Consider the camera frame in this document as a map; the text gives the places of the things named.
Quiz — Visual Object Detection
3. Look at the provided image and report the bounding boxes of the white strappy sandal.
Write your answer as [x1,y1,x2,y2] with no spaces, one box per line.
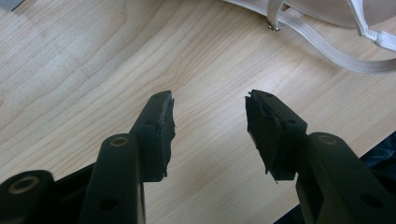
[222,0,396,75]

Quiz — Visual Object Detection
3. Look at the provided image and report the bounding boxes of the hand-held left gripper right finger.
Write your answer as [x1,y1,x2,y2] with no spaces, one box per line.
[245,89,308,183]

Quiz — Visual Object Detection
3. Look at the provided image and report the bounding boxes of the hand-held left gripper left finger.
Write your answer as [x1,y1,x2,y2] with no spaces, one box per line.
[128,90,177,183]

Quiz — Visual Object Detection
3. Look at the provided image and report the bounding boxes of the grey textured mat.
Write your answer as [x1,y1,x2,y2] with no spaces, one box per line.
[0,0,25,12]

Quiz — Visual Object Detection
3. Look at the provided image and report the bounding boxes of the dark cloth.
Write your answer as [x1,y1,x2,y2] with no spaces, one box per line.
[273,130,396,224]

